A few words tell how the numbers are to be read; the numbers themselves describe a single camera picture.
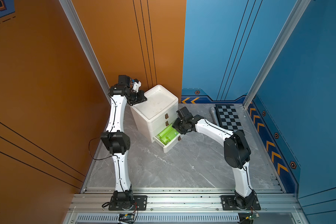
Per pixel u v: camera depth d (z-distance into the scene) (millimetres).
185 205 733
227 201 729
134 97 756
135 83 807
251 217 696
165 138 936
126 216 716
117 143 579
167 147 878
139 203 743
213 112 1120
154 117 810
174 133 914
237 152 553
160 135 945
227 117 1083
